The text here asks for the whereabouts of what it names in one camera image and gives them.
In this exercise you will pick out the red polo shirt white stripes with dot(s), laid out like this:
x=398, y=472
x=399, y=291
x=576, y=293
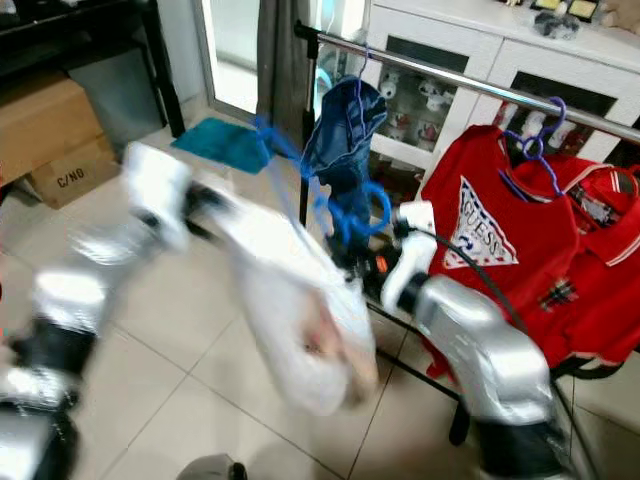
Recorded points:
x=615, y=290

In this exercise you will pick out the grey robot leg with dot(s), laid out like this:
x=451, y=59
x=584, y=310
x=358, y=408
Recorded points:
x=208, y=468

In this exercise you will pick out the black table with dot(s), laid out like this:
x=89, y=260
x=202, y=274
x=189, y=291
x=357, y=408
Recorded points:
x=80, y=30

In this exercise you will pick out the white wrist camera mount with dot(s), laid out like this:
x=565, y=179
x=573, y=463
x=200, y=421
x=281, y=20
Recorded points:
x=158, y=190
x=405, y=260

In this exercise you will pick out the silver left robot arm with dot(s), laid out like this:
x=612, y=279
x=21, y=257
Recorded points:
x=90, y=290

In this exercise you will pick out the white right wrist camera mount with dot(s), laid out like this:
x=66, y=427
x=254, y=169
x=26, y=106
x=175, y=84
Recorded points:
x=405, y=260

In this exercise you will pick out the blue plastic hanger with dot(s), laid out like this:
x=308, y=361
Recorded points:
x=361, y=60
x=537, y=148
x=265, y=132

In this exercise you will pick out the small printed cardboard box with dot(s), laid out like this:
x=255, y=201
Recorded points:
x=75, y=178

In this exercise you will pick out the black cloth bundle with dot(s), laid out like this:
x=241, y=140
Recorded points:
x=557, y=24

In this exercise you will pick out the red t-shirt triangle logo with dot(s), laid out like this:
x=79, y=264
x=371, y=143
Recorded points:
x=550, y=240

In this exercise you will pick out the blue denim jeans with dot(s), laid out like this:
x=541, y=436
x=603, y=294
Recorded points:
x=345, y=130

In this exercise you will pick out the white garment pink print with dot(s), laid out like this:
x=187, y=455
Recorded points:
x=290, y=330

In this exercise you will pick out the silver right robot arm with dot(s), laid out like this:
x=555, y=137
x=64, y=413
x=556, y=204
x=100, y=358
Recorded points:
x=480, y=350

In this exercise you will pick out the grey curtain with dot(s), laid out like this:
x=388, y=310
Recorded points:
x=280, y=60

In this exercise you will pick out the metal clothes rack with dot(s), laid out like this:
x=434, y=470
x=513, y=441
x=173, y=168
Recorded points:
x=460, y=78

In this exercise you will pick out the white framed glass door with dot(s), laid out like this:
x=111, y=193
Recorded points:
x=230, y=50

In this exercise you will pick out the large cardboard box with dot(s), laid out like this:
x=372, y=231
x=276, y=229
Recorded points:
x=50, y=125

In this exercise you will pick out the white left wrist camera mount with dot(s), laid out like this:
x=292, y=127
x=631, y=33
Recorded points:
x=158, y=190

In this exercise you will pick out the white glass door cabinet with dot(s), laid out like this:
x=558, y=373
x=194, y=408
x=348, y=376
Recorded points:
x=450, y=25

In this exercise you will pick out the teal floor mat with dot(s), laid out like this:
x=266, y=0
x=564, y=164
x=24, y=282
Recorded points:
x=220, y=145

